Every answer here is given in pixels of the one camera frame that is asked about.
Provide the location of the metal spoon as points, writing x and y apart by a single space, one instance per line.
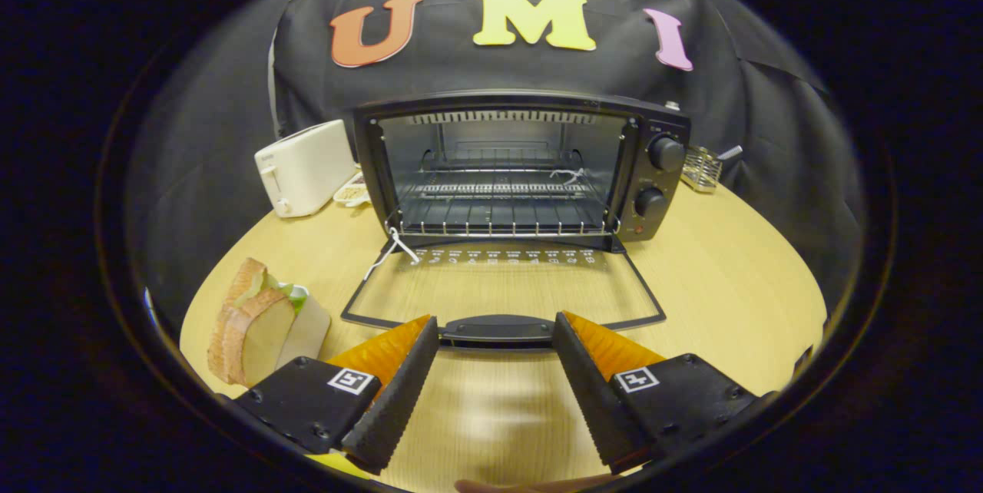
731 152

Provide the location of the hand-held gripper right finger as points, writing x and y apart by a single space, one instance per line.
599 393

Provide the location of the sandwich with lettuce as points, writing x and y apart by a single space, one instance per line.
261 332

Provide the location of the white dish of nuts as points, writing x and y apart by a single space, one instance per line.
352 191

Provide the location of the black toaster oven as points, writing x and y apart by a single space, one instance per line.
649 178

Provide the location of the white bread toaster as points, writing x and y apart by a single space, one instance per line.
307 167

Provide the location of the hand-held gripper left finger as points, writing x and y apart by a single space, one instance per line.
399 393

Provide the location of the metal oven rack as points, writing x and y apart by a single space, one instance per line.
499 209

